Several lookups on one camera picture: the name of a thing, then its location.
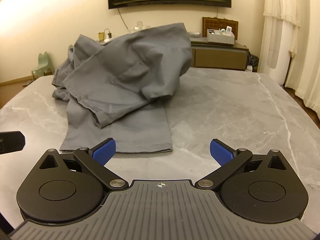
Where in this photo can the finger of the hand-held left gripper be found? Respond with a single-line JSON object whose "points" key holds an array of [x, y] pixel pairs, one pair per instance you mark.
{"points": [[12, 141]]}

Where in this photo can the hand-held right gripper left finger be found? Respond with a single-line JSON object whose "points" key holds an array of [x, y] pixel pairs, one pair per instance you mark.
{"points": [[105, 150]]}

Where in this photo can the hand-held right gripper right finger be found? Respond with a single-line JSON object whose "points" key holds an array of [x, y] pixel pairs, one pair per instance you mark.
{"points": [[220, 152]]}

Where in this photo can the grey garment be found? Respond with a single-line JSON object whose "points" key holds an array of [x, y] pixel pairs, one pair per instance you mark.
{"points": [[120, 80]]}

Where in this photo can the long grey-brown sideboard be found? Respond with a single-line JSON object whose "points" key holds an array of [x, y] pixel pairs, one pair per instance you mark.
{"points": [[217, 56]]}

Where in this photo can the black bag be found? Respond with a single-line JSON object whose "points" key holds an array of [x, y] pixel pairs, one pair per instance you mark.
{"points": [[253, 60]]}

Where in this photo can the white tower appliance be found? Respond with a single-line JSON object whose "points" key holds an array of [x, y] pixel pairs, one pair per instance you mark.
{"points": [[277, 55]]}

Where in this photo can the small yellow-green cup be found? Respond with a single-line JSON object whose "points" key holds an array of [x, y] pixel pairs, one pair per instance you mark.
{"points": [[101, 37]]}

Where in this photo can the white organiser box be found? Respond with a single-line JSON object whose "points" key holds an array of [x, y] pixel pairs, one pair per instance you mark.
{"points": [[221, 38]]}

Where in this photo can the silver plate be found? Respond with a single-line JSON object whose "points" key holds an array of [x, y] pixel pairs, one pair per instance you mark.
{"points": [[195, 34]]}

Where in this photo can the wooden framed board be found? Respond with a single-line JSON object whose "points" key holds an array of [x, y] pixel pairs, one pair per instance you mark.
{"points": [[212, 23]]}

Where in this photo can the glass jar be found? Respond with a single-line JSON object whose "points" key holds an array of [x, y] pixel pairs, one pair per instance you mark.
{"points": [[140, 25]]}

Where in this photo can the white curtain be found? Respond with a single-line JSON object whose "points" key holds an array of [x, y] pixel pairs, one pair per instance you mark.
{"points": [[306, 42]]}

